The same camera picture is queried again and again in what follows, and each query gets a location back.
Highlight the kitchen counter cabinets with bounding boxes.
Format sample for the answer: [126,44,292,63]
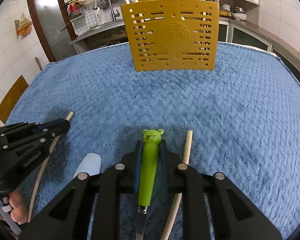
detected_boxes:
[70,17,300,81]

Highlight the blue textured table mat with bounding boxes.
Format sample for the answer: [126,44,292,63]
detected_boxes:
[8,43,300,239]

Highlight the brown framed door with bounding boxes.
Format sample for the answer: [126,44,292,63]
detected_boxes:
[27,0,77,62]

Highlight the wooden chair back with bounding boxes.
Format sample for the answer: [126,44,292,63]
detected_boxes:
[0,75,29,124]

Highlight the left hand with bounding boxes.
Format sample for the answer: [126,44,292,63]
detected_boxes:
[8,189,29,225]

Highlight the yellow perforated utensil holder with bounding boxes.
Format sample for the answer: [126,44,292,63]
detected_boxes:
[121,0,219,72]

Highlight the sink faucet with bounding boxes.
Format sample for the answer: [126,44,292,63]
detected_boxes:
[93,0,120,21]

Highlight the green frog handle knife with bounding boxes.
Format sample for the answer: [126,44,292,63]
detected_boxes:
[135,128,164,239]

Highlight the steel kitchen sink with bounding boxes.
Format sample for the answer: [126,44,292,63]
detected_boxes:
[83,20,125,35]

